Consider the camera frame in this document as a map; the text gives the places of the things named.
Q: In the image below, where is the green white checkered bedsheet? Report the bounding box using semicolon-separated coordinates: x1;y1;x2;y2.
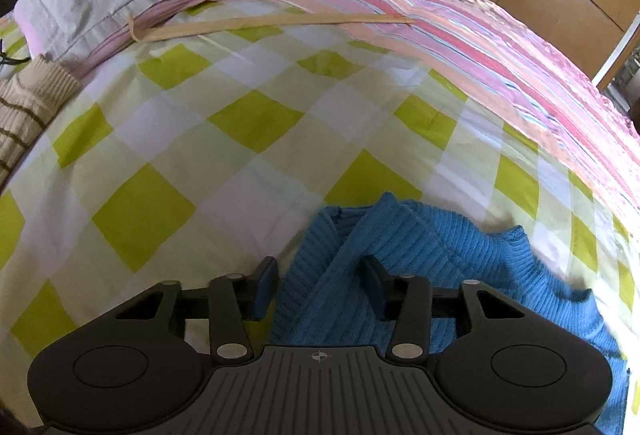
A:
1;26;639;425

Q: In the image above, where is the blue striped knit sweater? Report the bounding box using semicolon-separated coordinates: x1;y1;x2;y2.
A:
270;194;629;434

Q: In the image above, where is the long wooden stick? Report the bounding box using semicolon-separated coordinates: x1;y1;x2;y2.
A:
127;13;416;43

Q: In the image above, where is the beige brown striped knit garment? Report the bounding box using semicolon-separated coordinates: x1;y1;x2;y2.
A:
1;55;80;185

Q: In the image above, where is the pink striped bed cover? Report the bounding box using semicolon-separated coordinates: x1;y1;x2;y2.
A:
278;0;639;215

